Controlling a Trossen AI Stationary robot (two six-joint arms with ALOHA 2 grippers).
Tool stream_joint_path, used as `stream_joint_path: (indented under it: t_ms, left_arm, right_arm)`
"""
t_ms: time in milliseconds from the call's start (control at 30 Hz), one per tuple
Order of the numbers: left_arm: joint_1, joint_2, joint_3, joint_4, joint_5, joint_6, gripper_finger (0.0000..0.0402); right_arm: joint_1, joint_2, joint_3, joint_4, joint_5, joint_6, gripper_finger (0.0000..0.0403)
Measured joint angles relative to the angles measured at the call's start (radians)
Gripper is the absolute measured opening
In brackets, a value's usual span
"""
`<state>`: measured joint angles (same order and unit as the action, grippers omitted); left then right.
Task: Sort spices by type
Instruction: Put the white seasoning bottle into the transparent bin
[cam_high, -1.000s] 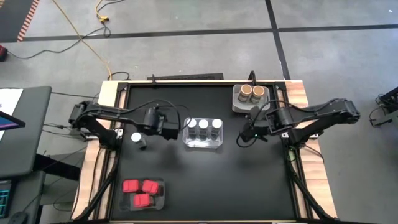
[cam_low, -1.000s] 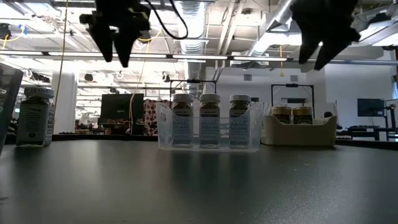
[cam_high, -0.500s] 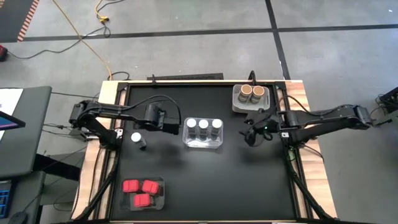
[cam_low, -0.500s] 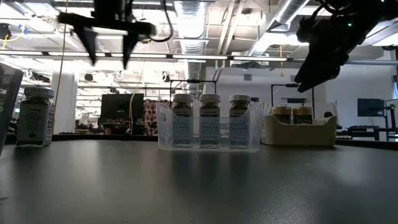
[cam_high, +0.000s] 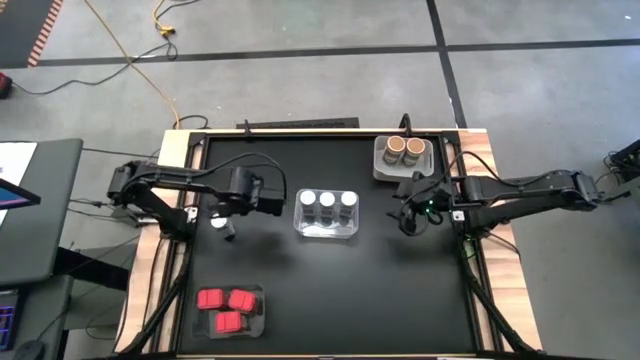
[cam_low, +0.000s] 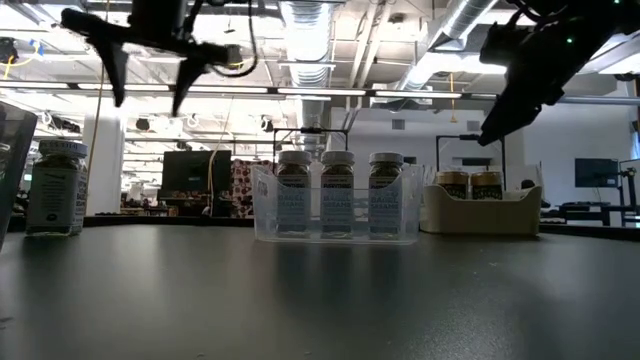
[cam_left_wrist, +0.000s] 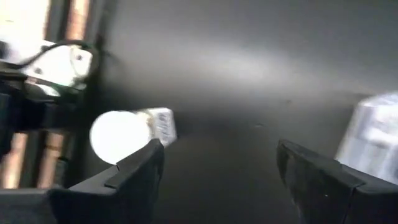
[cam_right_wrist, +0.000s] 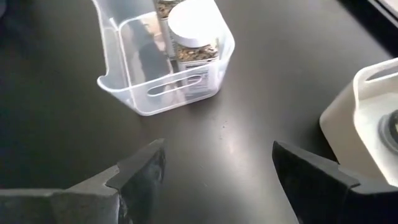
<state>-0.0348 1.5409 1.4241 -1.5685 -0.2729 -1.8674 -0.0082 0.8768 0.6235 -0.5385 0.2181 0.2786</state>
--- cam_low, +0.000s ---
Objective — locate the white column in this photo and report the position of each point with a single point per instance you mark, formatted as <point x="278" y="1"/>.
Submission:
<point x="105" y="170"/>

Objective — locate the black dome ceiling device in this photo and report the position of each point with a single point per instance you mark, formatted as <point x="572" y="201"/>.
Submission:
<point x="235" y="56"/>

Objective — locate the gold lid spice jar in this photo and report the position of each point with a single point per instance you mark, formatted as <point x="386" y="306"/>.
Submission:
<point x="486" y="187"/>
<point x="452" y="186"/>

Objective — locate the ceiling strip light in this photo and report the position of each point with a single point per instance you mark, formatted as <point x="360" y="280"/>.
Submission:
<point x="417" y="94"/>
<point x="225" y="89"/>
<point x="140" y="87"/>
<point x="322" y="92"/>

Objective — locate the cream plastic bin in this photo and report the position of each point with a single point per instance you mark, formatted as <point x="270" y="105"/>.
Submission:
<point x="480" y="217"/>

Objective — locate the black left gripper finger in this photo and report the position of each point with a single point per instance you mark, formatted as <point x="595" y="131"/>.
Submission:
<point x="186" y="82"/>
<point x="114" y="70"/>

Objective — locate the black monitor stand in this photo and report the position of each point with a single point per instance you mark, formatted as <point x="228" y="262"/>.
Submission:
<point x="631" y="185"/>

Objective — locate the black monitor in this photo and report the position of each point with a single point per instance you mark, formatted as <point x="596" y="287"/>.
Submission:
<point x="192" y="170"/>

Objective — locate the dark wall monitor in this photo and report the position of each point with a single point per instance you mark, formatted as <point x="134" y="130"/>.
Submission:
<point x="595" y="172"/>

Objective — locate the white lid bagel seasoning jar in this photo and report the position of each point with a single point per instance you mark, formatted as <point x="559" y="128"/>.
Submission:
<point x="337" y="172"/>
<point x="294" y="172"/>
<point x="386" y="172"/>
<point x="55" y="200"/>

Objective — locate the silver spiral air duct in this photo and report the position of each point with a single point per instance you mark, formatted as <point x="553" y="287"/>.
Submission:
<point x="465" y="20"/>
<point x="307" y="40"/>

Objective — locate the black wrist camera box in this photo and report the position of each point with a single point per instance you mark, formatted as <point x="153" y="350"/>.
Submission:
<point x="497" y="45"/>

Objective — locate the black workbench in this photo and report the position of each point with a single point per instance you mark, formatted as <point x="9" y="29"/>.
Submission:
<point x="590" y="207"/>

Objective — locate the red white patterned board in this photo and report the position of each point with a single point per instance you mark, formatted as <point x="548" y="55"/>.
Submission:
<point x="245" y="190"/>

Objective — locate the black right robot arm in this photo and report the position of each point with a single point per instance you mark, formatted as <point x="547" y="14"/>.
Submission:
<point x="625" y="15"/>

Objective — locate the clear plastic bin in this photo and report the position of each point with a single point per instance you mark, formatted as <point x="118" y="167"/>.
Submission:
<point x="265" y="215"/>

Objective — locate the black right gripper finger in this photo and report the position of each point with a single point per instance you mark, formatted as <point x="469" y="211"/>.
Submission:
<point x="505" y="120"/>

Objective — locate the grey wall vent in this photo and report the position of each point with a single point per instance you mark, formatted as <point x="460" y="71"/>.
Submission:
<point x="398" y="124"/>
<point x="472" y="125"/>

